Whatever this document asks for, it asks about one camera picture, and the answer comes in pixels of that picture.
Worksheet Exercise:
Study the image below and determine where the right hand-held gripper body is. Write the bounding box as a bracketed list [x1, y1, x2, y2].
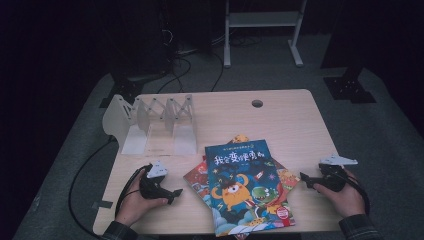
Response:
[318, 153, 359, 193]

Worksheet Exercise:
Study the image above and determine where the long black cable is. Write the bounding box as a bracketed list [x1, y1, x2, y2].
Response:
[68, 138, 118, 240]

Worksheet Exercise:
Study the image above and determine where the grey tape strip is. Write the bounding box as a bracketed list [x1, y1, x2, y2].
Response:
[91, 199, 114, 210]

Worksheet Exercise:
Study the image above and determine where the patchwork animals picture book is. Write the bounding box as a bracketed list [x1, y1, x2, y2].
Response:
[183, 134, 301, 240]

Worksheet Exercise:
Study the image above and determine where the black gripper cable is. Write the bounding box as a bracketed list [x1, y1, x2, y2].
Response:
[344, 169, 371, 216]
[114, 163, 153, 218]

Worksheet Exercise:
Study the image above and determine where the person's left hand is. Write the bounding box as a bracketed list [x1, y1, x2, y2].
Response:
[114, 169, 169, 228]

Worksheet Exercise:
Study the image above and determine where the white expandable book rack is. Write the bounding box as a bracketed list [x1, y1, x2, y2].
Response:
[101, 94, 198, 157]

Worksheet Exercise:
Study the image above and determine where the black stand base with post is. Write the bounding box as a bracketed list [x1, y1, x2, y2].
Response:
[322, 64, 378, 105]

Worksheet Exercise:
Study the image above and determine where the white metal desk frame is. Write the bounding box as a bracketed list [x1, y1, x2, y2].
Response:
[223, 0, 308, 69]

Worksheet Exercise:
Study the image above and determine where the person's right hand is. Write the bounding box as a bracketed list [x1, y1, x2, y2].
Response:
[313, 169, 366, 219]

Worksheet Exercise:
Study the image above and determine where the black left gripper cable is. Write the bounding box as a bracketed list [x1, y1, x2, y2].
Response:
[114, 163, 153, 218]

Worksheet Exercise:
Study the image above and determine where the thin black looped cable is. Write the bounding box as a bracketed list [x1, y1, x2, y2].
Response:
[156, 54, 193, 95]

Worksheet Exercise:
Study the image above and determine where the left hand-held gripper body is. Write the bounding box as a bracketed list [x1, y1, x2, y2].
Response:
[138, 160, 173, 201]

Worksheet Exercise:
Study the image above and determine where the black flat stand base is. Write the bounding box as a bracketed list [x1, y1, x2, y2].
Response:
[99, 68, 168, 109]

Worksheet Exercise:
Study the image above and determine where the blue monster picture book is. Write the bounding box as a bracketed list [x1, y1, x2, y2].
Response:
[204, 138, 297, 238]

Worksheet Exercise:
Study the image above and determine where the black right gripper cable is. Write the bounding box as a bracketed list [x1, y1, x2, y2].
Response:
[344, 169, 371, 216]

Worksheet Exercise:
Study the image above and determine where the thin black straight cable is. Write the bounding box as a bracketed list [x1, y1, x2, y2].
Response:
[210, 49, 225, 93]

